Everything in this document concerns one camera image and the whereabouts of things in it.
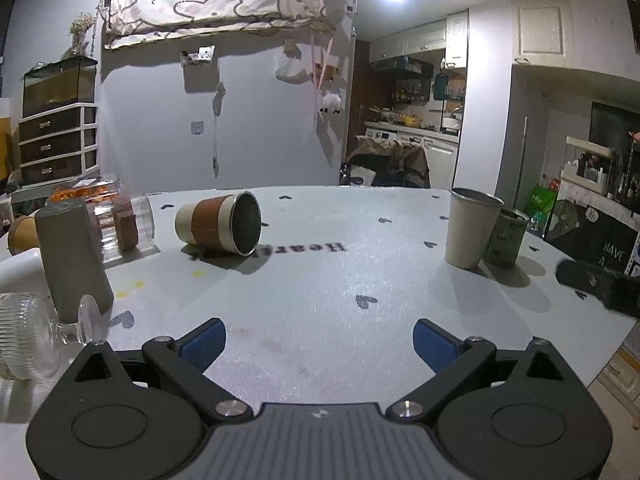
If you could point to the green bag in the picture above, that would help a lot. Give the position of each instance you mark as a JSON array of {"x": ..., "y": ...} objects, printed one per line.
[{"x": 540, "y": 202}]

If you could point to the chair with brown cloth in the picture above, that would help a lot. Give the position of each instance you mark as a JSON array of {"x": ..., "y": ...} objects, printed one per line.
[{"x": 387, "y": 160}]

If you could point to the clear box with orange contents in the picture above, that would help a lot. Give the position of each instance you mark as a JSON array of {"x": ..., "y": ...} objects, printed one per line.
[{"x": 92, "y": 190}]

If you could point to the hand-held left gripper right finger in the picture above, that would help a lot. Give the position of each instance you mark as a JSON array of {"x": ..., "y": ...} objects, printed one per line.
[{"x": 433, "y": 346}]

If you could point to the brown and cream cup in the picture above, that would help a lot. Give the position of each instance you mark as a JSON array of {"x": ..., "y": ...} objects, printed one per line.
[{"x": 215, "y": 222}]

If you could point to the black chalkboard sign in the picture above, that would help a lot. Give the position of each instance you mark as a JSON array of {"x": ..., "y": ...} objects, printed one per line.
[{"x": 592, "y": 237}]

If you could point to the white wall cabinet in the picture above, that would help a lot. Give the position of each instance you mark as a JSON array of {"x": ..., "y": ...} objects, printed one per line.
[{"x": 542, "y": 30}]

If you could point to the teal hanging bag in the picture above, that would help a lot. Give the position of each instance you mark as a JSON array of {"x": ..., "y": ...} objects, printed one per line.
[{"x": 440, "y": 86}]

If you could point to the white plastic bag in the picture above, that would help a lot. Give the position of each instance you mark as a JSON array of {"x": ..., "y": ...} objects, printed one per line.
[{"x": 290, "y": 67}]

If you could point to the white paper cup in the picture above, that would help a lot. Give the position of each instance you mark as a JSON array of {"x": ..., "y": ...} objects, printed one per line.
[{"x": 470, "y": 232}]

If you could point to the dried flower bunch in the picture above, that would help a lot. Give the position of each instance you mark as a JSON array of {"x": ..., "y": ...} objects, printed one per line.
[{"x": 82, "y": 27}]

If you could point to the green patterned cup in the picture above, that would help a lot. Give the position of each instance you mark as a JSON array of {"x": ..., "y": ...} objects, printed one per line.
[{"x": 506, "y": 240}]

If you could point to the white heart-print tablecloth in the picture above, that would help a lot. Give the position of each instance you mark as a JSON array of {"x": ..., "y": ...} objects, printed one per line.
[{"x": 325, "y": 300}]

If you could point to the white pole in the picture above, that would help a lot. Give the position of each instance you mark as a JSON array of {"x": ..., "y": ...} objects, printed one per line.
[{"x": 522, "y": 160}]

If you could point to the brown woven cup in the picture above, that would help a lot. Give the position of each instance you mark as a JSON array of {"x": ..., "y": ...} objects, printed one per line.
[{"x": 21, "y": 235}]

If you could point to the white plush toy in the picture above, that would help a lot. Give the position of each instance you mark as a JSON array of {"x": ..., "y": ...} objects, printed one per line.
[{"x": 331, "y": 102}]

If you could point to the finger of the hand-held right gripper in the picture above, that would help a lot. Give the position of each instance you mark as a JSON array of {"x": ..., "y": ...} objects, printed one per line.
[{"x": 595, "y": 280}]

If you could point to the white and dark drawer unit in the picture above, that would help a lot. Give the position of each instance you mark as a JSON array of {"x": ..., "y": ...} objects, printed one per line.
[{"x": 55, "y": 145}]

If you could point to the dark screen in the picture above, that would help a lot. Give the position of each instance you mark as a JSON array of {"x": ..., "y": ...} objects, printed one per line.
[{"x": 615, "y": 127}]

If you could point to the ribbed clear glass goblet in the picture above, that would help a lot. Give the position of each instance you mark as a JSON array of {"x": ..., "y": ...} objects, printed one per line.
[{"x": 27, "y": 332}]

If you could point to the grey-green matte cup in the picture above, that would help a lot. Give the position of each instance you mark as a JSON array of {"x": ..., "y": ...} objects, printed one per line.
[{"x": 70, "y": 255}]

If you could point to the wall socket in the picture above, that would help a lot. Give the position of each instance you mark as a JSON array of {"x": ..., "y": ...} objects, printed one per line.
[{"x": 197, "y": 127}]

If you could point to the white storage rack with bottles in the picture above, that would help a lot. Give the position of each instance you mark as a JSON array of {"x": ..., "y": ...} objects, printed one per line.
[{"x": 590, "y": 165}]

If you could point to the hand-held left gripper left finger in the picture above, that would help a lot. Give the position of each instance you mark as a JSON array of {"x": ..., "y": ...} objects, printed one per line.
[{"x": 202, "y": 347}]

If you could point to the glass fish tank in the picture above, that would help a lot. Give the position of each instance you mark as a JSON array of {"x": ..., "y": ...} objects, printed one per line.
[{"x": 57, "y": 85}]

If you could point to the clear glass with cork sleeve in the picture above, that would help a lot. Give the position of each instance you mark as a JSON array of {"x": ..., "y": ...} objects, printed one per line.
[{"x": 131, "y": 225}]

